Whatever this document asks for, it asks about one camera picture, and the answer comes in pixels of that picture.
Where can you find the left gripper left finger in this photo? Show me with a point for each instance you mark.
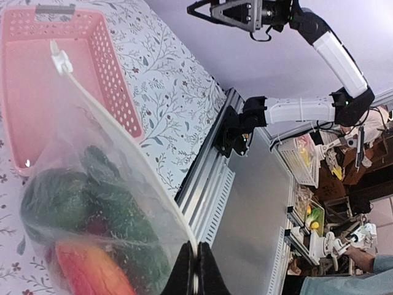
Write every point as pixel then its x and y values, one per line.
pixel 180 281

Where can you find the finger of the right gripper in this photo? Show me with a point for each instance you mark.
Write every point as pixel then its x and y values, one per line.
pixel 193 8
pixel 241 14

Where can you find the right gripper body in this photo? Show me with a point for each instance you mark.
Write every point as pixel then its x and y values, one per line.
pixel 273 14

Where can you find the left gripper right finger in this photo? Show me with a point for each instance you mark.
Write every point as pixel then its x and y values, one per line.
pixel 210 281

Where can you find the red orange fake pepper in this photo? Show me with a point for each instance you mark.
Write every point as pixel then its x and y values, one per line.
pixel 89 270

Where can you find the clear zip top bag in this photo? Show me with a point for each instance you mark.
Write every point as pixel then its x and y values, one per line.
pixel 80 122

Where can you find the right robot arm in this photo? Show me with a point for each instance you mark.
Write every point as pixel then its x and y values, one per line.
pixel 286 62

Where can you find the green fake vegetable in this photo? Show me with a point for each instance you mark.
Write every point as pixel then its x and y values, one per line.
pixel 96 201

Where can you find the floral table mat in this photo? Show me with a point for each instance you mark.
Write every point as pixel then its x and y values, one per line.
pixel 178 102

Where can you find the pink plastic basket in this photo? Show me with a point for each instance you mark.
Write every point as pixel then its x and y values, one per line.
pixel 48 51

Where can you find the aluminium front rail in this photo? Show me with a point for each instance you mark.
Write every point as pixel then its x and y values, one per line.
pixel 239 206

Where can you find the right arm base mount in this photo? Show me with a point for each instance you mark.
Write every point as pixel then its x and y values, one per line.
pixel 233 126

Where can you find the white wire basket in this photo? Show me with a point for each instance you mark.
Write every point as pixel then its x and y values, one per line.
pixel 300 156

